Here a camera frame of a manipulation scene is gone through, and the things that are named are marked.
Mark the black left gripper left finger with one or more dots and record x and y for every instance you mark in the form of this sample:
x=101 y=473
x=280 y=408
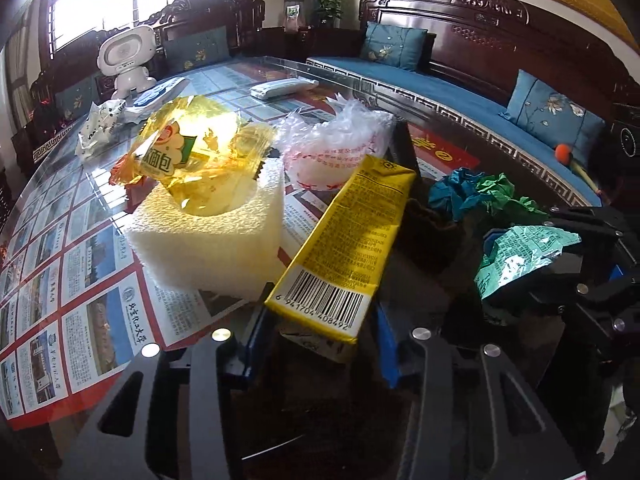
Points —
x=165 y=402

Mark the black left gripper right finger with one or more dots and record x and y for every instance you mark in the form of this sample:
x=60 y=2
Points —
x=472 y=415

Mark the teal snack wrapper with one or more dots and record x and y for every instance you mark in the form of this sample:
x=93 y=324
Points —
x=519 y=251

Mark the green paper ball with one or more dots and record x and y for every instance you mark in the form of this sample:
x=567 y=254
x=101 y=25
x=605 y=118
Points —
x=502 y=203

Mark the blue paper ball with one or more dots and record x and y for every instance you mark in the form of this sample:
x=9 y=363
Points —
x=456 y=194

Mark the yellow drink carton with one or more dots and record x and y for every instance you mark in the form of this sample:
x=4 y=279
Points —
x=331 y=281

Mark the orange paper ball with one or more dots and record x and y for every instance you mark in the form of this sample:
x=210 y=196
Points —
x=137 y=187

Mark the orange ball toy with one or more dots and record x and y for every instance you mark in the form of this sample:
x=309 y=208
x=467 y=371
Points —
x=563 y=154

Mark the blue floral pillow near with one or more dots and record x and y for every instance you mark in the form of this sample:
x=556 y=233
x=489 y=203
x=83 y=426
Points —
x=553 y=118

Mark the blue floral pillow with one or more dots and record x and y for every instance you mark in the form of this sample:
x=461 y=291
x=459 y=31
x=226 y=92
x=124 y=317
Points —
x=393 y=45
x=553 y=118

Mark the white foam block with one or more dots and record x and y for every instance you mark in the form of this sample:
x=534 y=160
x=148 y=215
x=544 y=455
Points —
x=233 y=254

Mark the dark wood sofa blue cushion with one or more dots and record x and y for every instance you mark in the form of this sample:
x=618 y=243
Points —
x=471 y=58

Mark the yellow bread wrapper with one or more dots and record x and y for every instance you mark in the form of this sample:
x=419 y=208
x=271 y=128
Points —
x=205 y=155

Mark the clear plastic bag red print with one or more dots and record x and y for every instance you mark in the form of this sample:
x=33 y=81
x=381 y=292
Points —
x=323 y=156

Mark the blue floral pillow far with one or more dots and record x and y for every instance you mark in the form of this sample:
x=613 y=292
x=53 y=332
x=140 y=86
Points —
x=393 y=45

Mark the white crumpled paper black print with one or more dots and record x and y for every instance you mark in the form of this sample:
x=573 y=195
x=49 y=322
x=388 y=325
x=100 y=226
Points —
x=97 y=129

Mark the teal chair cushion left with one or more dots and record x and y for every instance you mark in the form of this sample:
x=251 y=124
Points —
x=76 y=100

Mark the teal chair cushion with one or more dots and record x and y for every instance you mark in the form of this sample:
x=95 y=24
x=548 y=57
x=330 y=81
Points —
x=197 y=50
x=76 y=100

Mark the white folded tissue pack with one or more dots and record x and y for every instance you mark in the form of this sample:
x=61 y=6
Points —
x=282 y=87

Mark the dark wood armchair left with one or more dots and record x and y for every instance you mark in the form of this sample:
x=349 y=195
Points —
x=75 y=61

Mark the dark wood armchair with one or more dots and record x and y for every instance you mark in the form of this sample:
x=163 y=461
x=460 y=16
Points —
x=75 y=61
x=242 y=18

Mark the teal chair cushion right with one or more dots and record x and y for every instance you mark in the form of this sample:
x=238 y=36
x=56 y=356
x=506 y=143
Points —
x=197 y=50

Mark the green potted plant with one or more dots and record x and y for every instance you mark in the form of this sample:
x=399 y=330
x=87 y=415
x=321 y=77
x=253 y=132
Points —
x=328 y=12

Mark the white toy robot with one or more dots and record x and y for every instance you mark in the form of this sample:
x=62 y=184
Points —
x=123 y=56

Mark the dark wood side table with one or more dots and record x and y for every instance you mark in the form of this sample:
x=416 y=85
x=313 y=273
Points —
x=308 y=42

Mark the dark wood armchair right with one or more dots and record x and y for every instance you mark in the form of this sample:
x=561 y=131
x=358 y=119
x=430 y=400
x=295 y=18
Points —
x=242 y=18

